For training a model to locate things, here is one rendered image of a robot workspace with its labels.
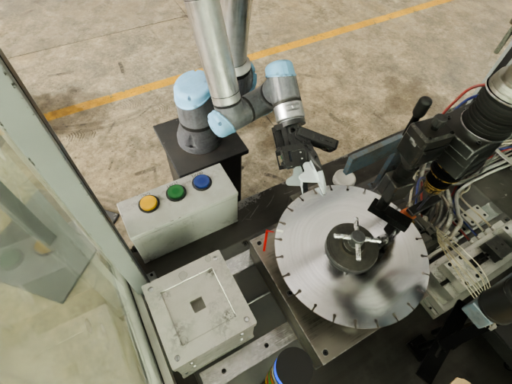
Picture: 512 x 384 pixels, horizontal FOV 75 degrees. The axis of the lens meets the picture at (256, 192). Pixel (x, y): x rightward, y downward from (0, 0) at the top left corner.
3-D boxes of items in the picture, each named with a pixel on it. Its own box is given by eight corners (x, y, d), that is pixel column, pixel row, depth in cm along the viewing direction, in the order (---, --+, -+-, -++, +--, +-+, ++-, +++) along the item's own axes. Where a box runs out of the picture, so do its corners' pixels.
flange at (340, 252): (340, 216, 76) (342, 210, 74) (385, 242, 73) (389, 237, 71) (315, 252, 71) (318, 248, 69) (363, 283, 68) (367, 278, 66)
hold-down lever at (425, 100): (436, 129, 48) (452, 123, 48) (413, 97, 50) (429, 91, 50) (414, 156, 55) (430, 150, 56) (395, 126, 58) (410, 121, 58)
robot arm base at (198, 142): (171, 130, 116) (165, 108, 108) (210, 116, 121) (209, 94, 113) (187, 160, 109) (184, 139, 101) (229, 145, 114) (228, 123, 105)
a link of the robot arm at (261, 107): (232, 104, 97) (246, 89, 87) (260, 88, 102) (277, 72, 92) (245, 127, 98) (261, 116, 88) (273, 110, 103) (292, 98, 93)
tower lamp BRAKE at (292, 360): (285, 398, 41) (288, 397, 38) (267, 362, 43) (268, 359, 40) (315, 378, 42) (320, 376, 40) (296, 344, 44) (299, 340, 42)
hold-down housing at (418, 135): (384, 208, 63) (435, 133, 47) (371, 188, 66) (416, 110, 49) (409, 200, 64) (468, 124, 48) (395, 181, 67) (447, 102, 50)
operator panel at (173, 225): (145, 264, 89) (129, 238, 77) (132, 231, 94) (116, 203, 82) (238, 221, 97) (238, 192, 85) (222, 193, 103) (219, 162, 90)
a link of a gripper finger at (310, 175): (305, 199, 79) (292, 170, 84) (328, 193, 80) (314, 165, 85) (307, 190, 76) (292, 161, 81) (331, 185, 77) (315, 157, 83)
